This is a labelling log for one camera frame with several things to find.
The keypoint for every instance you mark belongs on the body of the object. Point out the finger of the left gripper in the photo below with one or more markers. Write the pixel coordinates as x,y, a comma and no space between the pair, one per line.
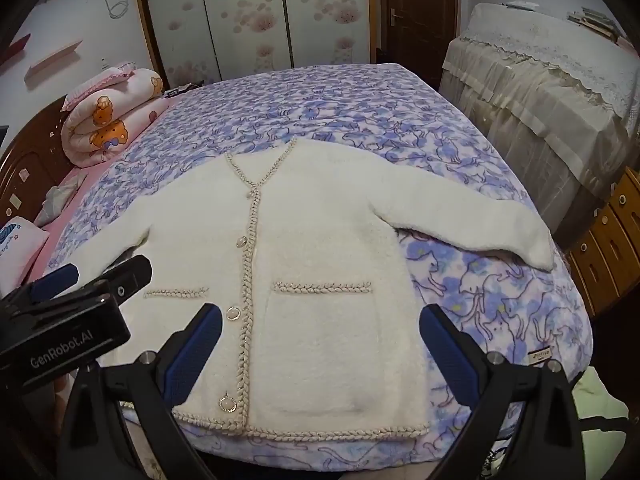
120,282
52,284

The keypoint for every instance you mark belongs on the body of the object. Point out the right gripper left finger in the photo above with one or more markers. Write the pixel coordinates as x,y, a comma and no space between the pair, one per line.
95,442

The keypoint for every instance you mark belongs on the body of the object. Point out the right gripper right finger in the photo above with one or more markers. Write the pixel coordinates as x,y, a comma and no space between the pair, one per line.
546,444

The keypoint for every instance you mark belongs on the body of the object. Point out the cream fuzzy cardigan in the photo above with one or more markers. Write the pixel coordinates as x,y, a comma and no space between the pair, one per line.
298,247

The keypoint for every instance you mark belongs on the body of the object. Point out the white pillow with blue print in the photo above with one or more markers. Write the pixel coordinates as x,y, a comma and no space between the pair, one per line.
21,244

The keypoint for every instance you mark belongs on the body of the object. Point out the pink bed sheet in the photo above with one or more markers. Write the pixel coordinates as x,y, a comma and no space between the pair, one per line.
57,226

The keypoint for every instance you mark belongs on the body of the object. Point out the grey crumpled cloth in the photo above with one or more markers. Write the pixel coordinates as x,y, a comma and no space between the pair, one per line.
56,200

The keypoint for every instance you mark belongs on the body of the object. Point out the wooden headboard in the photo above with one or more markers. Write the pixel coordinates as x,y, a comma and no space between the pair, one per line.
33,163

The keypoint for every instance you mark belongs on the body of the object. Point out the blue cat print blanket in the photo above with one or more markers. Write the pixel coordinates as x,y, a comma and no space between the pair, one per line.
506,305

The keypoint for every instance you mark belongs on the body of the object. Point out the pink bear print quilt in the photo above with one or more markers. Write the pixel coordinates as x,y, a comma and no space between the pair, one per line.
105,114

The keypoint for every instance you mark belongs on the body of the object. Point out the black remote on bed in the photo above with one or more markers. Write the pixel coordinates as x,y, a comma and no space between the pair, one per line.
180,90

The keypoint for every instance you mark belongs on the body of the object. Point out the wooden drawer cabinet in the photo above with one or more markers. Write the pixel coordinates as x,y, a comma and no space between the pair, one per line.
604,260

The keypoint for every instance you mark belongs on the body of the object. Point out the floral sliding wardrobe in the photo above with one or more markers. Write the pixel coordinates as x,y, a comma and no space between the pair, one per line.
193,41

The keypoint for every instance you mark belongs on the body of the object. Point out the beige lace covered furniture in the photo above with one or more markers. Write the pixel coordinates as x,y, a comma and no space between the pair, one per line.
559,103

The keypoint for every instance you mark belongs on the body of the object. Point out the dark wooden door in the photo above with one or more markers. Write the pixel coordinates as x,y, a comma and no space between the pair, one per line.
416,34

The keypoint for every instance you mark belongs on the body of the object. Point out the pink wall shelf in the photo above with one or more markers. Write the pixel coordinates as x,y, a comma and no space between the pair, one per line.
51,58

